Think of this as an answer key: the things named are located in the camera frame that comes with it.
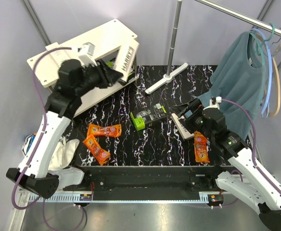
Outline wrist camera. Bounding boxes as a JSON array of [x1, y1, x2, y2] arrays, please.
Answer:
[[78, 42, 97, 66], [209, 96, 222, 109]]

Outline teal hanger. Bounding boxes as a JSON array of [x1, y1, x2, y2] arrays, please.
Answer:
[[250, 23, 275, 68]]

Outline orange razor pack right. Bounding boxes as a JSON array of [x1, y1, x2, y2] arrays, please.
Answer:
[[194, 131, 210, 163]]

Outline aluminium frame rail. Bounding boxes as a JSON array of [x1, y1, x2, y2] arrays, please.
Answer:
[[17, 187, 225, 204]]

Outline wooden hanger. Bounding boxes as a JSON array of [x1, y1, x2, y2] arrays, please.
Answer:
[[253, 26, 281, 118]]

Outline white two-tier shelf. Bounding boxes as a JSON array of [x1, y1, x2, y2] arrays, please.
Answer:
[[27, 19, 139, 116]]

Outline white Harry's box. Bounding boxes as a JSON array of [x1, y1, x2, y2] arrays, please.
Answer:
[[115, 39, 139, 72], [171, 113, 194, 140]]

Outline white printed cloth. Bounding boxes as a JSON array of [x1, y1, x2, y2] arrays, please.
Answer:
[[22, 133, 80, 171]]

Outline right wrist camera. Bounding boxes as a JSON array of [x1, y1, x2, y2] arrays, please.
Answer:
[[209, 96, 222, 109]]

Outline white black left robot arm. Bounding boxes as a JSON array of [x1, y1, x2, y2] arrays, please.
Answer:
[[6, 59, 123, 199]]

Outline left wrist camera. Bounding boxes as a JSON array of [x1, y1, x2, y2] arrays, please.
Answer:
[[78, 42, 97, 66]]

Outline orange razor pack left lower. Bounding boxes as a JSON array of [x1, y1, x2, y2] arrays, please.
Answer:
[[83, 134, 110, 166]]

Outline blue hanger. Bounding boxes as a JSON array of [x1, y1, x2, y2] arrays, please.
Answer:
[[251, 28, 281, 118]]

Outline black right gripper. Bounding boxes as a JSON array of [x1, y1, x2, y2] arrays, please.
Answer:
[[170, 98, 214, 141]]

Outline green black razor box shelved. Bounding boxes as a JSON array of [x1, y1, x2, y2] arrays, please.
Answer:
[[106, 58, 135, 86]]

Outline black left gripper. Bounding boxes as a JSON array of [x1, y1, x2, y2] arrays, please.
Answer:
[[76, 58, 124, 97]]

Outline orange razor pack left upper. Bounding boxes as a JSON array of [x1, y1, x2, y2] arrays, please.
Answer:
[[87, 124, 122, 138]]

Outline white H razor box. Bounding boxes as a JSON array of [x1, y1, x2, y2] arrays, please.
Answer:
[[47, 50, 70, 70]]

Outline teal t-shirt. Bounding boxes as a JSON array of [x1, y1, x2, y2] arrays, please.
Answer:
[[198, 31, 268, 139]]

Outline orange razor pack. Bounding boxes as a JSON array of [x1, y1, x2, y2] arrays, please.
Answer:
[[194, 131, 210, 163], [87, 124, 122, 138], [83, 134, 110, 166]]

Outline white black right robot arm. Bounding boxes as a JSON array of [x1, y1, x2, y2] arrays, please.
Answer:
[[173, 97, 281, 231]]

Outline green black razor box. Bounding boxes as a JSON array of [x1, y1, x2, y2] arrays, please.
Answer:
[[130, 103, 168, 131]]

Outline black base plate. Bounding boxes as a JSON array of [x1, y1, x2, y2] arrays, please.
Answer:
[[64, 166, 234, 192]]

